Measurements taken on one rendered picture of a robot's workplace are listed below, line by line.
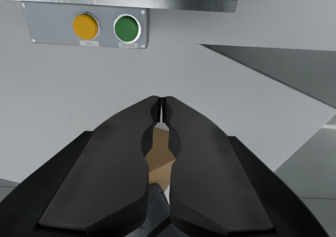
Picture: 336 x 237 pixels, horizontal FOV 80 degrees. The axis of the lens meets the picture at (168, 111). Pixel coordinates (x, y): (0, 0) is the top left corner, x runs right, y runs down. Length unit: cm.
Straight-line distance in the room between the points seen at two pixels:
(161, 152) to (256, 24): 37
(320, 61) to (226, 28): 132
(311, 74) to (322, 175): 121
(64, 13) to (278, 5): 42
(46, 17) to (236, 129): 54
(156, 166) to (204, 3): 35
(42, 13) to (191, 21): 28
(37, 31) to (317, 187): 270
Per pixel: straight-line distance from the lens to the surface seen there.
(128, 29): 38
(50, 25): 43
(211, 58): 52
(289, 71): 168
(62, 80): 59
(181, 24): 49
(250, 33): 52
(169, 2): 38
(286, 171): 239
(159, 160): 51
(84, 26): 40
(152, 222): 52
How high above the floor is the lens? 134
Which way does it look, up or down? 57 degrees down
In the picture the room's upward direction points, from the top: 179 degrees clockwise
